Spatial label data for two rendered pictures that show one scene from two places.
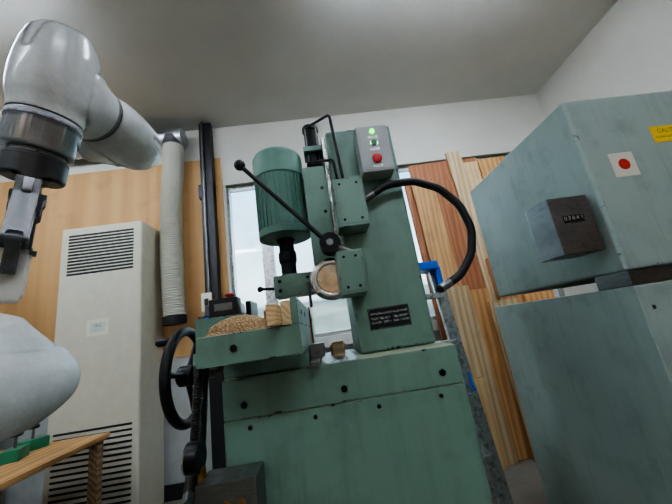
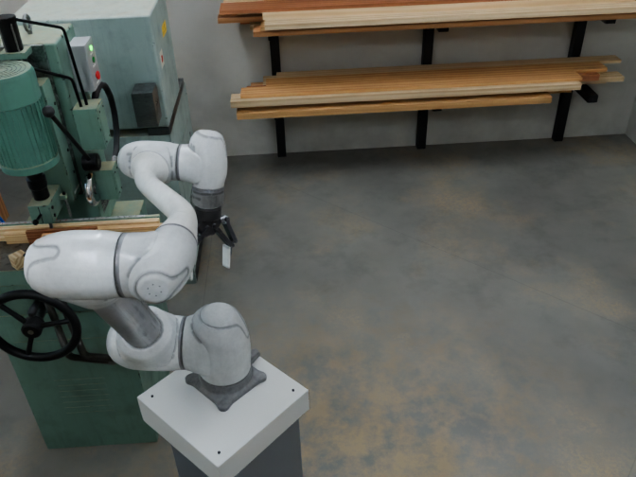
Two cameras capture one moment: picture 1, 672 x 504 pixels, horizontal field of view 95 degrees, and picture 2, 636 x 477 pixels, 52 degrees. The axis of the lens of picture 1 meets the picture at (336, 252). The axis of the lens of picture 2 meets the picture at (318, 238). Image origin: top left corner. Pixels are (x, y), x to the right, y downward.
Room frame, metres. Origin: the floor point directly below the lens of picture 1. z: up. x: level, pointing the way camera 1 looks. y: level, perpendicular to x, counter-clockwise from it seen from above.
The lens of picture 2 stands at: (0.05, 1.98, 2.15)
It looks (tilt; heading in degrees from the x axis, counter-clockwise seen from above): 35 degrees down; 271
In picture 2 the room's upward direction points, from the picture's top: 2 degrees counter-clockwise
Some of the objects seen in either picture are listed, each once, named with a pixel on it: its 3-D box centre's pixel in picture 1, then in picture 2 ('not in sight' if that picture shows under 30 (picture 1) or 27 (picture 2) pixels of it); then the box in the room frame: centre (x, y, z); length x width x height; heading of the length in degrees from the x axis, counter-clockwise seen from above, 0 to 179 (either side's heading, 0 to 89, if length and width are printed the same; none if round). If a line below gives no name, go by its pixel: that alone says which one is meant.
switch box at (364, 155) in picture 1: (373, 152); (84, 63); (0.88, -0.17, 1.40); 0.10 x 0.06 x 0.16; 93
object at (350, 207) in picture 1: (349, 206); (93, 124); (0.86, -0.06, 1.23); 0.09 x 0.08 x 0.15; 93
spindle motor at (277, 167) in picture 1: (281, 198); (16, 119); (1.00, 0.16, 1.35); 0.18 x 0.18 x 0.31
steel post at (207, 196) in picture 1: (210, 282); not in sight; (2.20, 0.94, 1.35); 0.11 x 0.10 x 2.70; 94
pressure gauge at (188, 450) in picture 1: (196, 462); not in sight; (0.73, 0.36, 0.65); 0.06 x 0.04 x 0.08; 3
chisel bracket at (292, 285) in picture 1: (297, 287); (47, 205); (1.00, 0.14, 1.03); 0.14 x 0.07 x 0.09; 93
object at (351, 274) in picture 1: (350, 274); (105, 180); (0.85, -0.03, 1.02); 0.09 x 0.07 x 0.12; 3
